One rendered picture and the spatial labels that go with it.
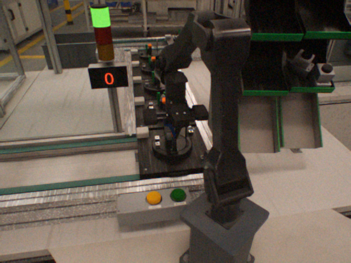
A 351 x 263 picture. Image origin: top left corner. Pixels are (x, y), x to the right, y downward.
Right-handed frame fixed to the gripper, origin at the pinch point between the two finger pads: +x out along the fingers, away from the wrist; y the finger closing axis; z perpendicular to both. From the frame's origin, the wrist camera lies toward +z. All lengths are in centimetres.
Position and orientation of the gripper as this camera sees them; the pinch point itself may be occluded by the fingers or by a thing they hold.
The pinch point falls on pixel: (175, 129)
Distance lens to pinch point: 79.8
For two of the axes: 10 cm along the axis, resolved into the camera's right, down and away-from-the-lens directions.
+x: 0.0, 8.3, 5.6
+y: 9.9, -0.9, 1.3
